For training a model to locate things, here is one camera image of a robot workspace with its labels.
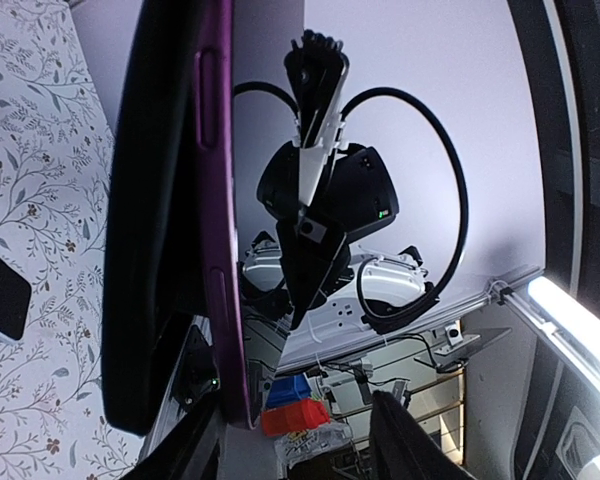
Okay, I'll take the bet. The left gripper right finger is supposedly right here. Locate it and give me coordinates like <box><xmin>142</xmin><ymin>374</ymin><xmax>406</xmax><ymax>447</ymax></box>
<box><xmin>369</xmin><ymin>390</ymin><xmax>474</xmax><ymax>480</ymax></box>

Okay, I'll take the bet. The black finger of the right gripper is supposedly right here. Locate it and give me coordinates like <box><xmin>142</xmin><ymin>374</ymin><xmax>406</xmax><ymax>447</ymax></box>
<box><xmin>276</xmin><ymin>209</ymin><xmax>350</xmax><ymax>330</ymax></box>

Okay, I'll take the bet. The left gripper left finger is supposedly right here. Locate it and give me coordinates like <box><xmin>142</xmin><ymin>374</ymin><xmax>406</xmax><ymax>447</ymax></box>
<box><xmin>124</xmin><ymin>394</ymin><xmax>225</xmax><ymax>480</ymax></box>

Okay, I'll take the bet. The purple phone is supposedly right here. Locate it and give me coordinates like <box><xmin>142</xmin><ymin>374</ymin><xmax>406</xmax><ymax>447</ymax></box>
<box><xmin>0</xmin><ymin>258</ymin><xmax>32</xmax><ymax>343</ymax></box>

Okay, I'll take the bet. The red storage bin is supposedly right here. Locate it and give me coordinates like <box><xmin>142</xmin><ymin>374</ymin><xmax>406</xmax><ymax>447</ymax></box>
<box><xmin>261</xmin><ymin>398</ymin><xmax>330</xmax><ymax>437</ymax></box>

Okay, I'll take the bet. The blue storage bin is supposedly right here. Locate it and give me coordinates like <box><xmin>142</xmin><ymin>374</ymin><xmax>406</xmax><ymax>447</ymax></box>
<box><xmin>266</xmin><ymin>375</ymin><xmax>312</xmax><ymax>409</ymax></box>

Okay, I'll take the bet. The white light tube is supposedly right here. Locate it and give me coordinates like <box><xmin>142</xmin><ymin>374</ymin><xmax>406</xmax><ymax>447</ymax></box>
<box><xmin>527</xmin><ymin>277</ymin><xmax>600</xmax><ymax>368</ymax></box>

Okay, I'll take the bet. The floral table mat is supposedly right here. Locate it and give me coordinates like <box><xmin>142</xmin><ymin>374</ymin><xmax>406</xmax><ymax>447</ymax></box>
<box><xmin>0</xmin><ymin>1</ymin><xmax>142</xmax><ymax>479</ymax></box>

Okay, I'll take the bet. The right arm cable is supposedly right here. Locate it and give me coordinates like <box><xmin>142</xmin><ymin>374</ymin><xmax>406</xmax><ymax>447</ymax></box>
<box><xmin>232</xmin><ymin>82</ymin><xmax>469</xmax><ymax>334</ymax></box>

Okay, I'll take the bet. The aluminium frame post right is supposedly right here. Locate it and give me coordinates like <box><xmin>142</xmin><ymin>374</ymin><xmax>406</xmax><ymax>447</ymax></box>
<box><xmin>539</xmin><ymin>0</ymin><xmax>584</xmax><ymax>301</ymax></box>

